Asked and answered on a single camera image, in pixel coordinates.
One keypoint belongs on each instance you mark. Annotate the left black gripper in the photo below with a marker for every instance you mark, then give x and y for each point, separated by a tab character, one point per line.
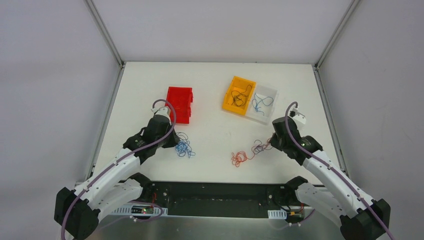
171	139

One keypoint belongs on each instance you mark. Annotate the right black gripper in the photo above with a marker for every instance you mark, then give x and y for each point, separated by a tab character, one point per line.
274	141

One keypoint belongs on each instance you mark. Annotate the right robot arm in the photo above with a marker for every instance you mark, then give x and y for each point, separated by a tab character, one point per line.
357	214

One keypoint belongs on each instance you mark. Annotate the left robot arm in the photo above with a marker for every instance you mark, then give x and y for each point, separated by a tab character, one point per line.
79	210

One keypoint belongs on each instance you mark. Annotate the white translucent plastic bin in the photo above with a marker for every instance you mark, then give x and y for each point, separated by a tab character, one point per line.
262	104

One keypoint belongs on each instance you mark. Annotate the red plastic bin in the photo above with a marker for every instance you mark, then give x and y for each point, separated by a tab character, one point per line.
181	99

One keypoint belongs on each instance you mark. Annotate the yellow plastic bin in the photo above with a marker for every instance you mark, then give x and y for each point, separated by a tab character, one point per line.
238	95

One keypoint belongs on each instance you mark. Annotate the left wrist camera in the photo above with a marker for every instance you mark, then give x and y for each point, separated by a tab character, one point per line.
162	111

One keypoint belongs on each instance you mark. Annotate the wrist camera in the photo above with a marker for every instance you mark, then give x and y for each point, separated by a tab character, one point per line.
298	117
162	111

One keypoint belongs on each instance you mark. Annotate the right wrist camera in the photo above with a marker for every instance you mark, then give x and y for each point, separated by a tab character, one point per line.
298	117

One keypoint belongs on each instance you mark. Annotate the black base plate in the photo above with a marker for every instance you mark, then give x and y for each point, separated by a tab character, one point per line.
225	200

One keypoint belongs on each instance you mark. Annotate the right white cable duct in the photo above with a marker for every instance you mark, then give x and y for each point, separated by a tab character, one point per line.
277	214

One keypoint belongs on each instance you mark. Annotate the white cable duct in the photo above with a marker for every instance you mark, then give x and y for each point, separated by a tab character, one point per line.
139	210
277	214

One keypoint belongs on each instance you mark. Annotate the left white cable duct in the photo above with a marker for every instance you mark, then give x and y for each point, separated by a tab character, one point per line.
139	210

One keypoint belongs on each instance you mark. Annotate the left aluminium frame post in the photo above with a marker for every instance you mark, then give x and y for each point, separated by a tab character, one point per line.
92	8

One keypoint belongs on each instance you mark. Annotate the aluminium frame post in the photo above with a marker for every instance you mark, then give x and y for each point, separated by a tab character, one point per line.
92	8
337	32

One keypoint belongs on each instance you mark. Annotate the right aluminium frame post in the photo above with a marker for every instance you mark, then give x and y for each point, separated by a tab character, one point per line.
337	32

